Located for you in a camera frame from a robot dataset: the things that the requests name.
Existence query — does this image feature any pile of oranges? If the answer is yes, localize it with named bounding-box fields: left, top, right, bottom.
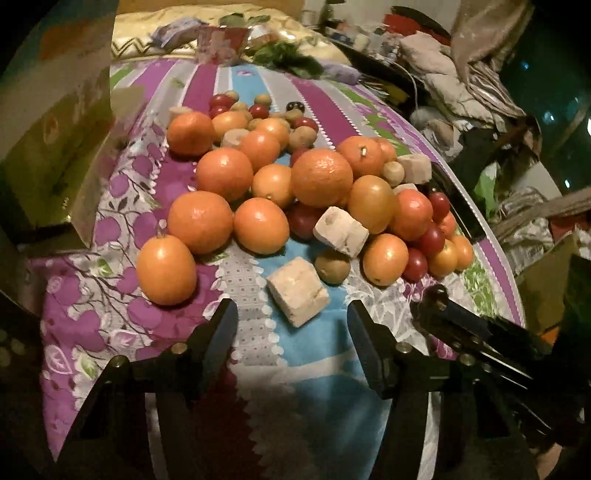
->
left=136, top=111, right=475, bottom=308

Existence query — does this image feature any olive cardboard box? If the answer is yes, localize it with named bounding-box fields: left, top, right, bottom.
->
left=515, top=235, right=578, bottom=333

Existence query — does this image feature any green leafy vegetable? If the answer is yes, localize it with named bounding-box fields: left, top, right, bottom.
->
left=252, top=41, right=324, bottom=75

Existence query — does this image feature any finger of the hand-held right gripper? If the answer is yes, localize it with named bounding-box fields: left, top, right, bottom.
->
left=409, top=284, right=561, bottom=381

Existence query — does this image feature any greenish brown longan fruit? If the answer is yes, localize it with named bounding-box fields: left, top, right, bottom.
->
left=314, top=249, right=352, bottom=284

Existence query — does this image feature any group of small brown longans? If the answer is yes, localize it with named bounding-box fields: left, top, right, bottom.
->
left=222, top=90, right=407, bottom=188

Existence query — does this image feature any clear plastic snack packet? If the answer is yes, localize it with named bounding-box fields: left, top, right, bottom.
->
left=150, top=17, right=199, bottom=49

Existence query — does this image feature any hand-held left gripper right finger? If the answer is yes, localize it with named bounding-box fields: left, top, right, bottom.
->
left=346, top=300, right=541, bottom=480

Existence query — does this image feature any yellow satin quilt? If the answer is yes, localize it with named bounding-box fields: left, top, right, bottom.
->
left=112, top=7, right=352, bottom=65

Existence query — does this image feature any pile of clothes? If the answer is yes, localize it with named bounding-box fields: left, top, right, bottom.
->
left=399, top=0, right=541, bottom=153

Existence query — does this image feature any green plastic bag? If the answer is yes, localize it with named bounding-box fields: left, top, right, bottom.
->
left=473, top=164, right=502, bottom=217

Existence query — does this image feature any woven basket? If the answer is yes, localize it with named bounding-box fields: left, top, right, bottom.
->
left=492, top=187, right=591, bottom=250

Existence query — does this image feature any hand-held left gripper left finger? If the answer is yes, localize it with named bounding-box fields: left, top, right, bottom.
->
left=55, top=298, right=239, bottom=480

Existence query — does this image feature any green printed cardboard box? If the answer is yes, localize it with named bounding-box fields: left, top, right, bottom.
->
left=0, top=0, right=146, bottom=252

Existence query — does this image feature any group of red cherry tomatoes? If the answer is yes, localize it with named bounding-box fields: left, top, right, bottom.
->
left=208, top=92, right=451, bottom=283

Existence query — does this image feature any lilac cloth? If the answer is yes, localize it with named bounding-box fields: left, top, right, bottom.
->
left=323, top=62, right=358, bottom=85

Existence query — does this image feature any purple floral striped bed sheet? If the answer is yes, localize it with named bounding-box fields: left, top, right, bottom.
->
left=28, top=58, right=527, bottom=480

